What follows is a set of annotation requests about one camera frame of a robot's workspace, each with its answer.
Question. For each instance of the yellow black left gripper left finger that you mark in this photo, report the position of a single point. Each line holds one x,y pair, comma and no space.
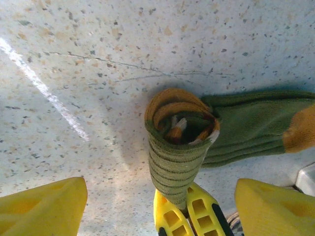
44,211

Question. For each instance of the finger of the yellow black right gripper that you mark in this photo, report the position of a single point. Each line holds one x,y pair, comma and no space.
169,221
204,216

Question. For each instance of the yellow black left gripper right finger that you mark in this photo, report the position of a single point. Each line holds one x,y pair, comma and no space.
275,214

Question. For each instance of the grey compartment organizer tray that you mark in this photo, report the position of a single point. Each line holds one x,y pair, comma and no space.
307,179

